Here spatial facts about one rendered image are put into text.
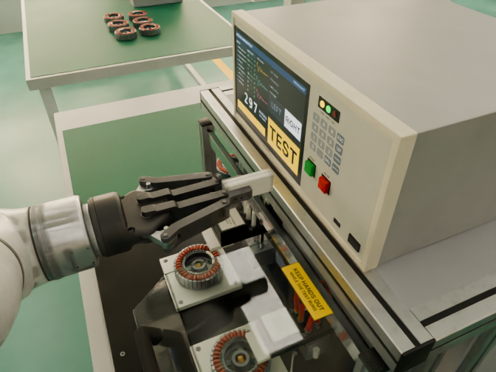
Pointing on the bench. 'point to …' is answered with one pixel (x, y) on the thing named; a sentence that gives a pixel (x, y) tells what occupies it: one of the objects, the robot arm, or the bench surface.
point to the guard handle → (142, 336)
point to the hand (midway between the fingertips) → (247, 186)
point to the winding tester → (387, 116)
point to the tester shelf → (482, 297)
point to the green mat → (134, 150)
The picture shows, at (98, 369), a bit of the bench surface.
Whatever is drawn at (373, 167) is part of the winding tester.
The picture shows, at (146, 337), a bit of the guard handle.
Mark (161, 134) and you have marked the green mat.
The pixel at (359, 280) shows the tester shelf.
